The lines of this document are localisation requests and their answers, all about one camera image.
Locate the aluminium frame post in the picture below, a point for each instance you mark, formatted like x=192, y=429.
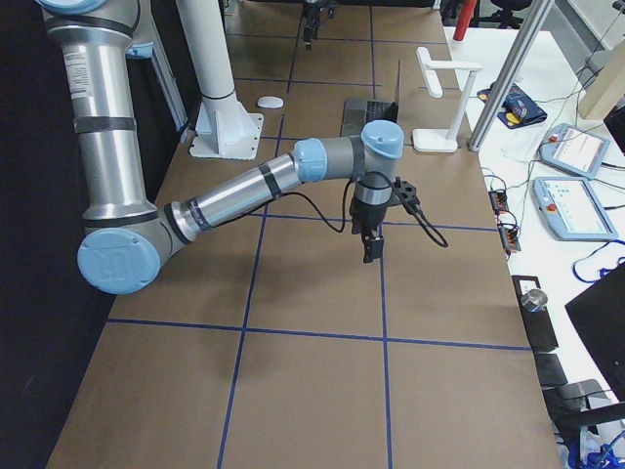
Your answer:
x=538, y=13

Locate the near teach pendant tablet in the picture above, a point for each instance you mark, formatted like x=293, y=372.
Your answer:
x=571, y=209

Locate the white camera mast with base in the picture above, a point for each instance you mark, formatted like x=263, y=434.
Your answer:
x=224, y=128

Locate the teach pendant tablet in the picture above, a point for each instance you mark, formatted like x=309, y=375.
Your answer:
x=571, y=209
x=574, y=151

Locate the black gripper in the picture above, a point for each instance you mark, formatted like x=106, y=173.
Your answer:
x=367, y=215

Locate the white side table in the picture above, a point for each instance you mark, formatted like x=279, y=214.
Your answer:
x=564, y=269

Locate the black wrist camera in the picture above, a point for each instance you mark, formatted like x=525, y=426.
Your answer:
x=405, y=195

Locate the orange electronics board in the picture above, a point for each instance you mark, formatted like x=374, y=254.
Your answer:
x=506, y=222

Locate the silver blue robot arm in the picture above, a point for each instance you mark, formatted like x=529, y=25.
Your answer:
x=127, y=238
x=312, y=12

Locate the white computer mouse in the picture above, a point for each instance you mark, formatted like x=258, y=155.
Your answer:
x=270, y=102

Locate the silver metal cylinder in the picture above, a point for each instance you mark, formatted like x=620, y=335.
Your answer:
x=534, y=300

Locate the red cylinder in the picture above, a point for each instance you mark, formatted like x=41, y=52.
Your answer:
x=464, y=20

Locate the far teach pendant tablet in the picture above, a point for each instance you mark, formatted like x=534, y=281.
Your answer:
x=574, y=151

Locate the grey laptop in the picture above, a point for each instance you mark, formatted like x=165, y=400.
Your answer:
x=358, y=112

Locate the black monitor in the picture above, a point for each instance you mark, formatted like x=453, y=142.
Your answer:
x=597, y=314

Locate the blue space pattern pouch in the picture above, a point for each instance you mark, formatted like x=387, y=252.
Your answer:
x=519, y=110

